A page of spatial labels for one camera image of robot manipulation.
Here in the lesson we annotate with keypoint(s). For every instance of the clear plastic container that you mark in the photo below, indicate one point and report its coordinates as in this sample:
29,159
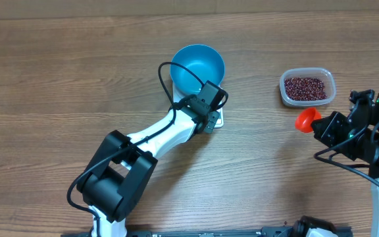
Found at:
313,72

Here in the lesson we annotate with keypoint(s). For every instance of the red measuring scoop blue handle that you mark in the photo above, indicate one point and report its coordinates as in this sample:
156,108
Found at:
305,119

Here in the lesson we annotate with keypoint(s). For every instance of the blue plastic bowl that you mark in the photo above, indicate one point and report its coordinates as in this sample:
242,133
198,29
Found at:
202,60

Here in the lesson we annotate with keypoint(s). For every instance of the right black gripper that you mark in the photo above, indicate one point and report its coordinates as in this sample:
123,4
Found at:
323,128

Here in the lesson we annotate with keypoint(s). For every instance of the red adzuki beans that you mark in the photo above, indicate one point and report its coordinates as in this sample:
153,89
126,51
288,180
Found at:
305,89

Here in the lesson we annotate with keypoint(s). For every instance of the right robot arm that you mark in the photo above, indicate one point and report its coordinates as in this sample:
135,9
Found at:
365,109

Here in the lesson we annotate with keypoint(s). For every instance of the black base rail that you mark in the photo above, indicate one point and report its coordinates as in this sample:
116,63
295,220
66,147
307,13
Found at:
305,227

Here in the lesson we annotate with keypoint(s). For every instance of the white digital kitchen scale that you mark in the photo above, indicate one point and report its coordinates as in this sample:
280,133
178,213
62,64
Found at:
178,95

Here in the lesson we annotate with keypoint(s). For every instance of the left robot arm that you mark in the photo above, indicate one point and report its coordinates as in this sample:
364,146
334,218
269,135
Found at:
115,178

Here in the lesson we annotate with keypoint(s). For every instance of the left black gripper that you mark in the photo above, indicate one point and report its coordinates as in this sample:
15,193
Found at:
215,116

